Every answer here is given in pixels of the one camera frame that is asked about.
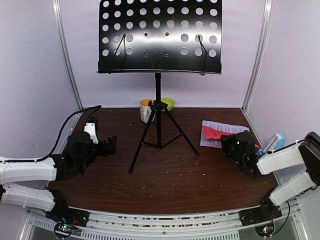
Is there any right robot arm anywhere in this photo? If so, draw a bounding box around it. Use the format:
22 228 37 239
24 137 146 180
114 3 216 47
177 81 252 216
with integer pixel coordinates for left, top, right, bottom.
220 130 320 221

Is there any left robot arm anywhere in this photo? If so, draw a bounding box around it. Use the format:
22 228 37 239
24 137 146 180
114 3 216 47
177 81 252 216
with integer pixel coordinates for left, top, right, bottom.
0 114 118 222

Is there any white sheet music paper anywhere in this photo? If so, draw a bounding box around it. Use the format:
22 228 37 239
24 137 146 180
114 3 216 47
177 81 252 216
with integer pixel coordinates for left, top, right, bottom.
200 120 250 148

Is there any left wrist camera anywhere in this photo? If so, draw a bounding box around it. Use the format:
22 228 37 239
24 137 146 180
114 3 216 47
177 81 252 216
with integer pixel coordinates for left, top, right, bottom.
84 116 99 144

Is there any blue metronome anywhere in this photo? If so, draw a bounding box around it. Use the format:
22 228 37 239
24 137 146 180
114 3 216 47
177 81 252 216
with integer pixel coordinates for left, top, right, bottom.
256 132 285 156

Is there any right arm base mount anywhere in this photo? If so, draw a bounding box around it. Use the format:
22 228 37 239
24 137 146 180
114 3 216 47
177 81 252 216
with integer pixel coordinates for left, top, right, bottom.
239 207 282 238

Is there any green bowl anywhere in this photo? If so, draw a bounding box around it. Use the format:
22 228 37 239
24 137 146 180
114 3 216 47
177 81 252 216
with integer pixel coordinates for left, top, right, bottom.
161 97 175 112

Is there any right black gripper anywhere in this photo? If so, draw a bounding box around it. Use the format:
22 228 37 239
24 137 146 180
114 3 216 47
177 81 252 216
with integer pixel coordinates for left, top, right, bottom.
220 133 244 168

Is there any front aluminium rail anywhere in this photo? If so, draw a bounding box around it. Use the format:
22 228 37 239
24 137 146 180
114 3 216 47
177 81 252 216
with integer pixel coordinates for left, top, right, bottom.
24 209 301 240

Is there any white floral mug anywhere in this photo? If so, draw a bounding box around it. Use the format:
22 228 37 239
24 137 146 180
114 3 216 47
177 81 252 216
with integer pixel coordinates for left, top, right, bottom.
139 98 154 124

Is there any right aluminium frame post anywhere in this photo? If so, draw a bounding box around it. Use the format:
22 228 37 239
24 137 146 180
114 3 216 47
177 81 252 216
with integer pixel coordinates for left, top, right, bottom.
242 0 274 114

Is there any red sheet music paper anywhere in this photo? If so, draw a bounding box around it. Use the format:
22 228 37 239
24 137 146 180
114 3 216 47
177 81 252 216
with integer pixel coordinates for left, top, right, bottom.
202 125 231 140

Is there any black music stand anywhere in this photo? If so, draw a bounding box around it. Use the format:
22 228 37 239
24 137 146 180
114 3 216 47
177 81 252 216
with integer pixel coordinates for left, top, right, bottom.
96 0 223 175

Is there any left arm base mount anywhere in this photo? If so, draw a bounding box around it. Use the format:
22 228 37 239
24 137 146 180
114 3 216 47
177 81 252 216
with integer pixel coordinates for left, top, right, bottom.
45 208 90 239

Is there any aluminium frame post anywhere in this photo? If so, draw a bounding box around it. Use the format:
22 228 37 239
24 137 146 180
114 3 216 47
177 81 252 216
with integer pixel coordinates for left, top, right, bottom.
242 0 274 114
52 0 83 110

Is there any left aluminium frame post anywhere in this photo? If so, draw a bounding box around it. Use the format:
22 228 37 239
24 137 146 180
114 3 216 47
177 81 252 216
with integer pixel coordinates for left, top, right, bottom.
52 0 83 110

